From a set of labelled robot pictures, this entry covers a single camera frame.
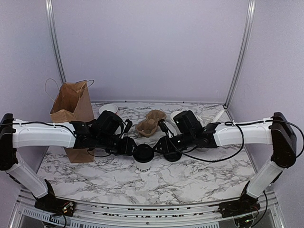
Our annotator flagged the white paper cup stack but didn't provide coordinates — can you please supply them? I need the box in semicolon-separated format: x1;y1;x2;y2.
170;112;181;129

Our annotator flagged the aluminium frame post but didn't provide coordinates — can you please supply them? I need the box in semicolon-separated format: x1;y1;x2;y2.
224;0;256;109
45;0;67;84

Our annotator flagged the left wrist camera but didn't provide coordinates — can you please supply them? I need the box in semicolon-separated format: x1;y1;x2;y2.
120;119;133;138

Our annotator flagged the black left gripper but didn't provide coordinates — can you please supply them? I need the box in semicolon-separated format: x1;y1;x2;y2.
96;133;140;156

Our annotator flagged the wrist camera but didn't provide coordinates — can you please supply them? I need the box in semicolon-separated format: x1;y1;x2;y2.
158;119;170;137
120;119;133;138

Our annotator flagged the orange white bowl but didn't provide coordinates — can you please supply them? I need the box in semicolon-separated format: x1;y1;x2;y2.
98;104;118;114

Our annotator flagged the white paper coffee cup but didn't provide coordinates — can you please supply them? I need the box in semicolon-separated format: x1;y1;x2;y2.
135;161;152;173

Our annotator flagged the aluminium front rail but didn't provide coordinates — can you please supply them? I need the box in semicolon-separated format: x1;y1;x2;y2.
8;189;286;228

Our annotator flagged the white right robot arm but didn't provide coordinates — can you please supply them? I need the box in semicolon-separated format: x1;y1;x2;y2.
154;111;297;213

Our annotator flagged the white wrapped stirrers bundle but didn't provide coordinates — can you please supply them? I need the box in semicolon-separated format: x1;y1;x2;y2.
201;109;225;126

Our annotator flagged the black plastic cup lid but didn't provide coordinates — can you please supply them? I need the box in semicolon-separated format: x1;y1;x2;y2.
163;153;182;162

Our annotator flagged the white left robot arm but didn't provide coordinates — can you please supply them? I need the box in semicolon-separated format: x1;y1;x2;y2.
0;111;136;211

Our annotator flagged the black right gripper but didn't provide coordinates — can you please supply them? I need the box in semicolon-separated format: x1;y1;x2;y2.
152;131;195;155

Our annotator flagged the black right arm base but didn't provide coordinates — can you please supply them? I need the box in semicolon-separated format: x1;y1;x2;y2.
218;182;261;218

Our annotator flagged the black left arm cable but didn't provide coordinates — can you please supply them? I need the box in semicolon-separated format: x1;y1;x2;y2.
0;121;114;159

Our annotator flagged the left aluminium frame post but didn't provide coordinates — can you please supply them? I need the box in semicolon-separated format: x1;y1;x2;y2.
45;0;67;84

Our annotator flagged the right aluminium frame post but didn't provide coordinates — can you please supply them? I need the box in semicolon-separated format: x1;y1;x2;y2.
224;0;256;109

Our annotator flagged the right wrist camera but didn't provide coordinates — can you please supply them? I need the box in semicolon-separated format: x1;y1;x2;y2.
158;119;170;137

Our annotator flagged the white cylindrical utensil holder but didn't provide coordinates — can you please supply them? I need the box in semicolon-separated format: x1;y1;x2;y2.
196;115;215;152

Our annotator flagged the brown paper bag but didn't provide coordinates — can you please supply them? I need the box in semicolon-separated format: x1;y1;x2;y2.
44;78;94;163

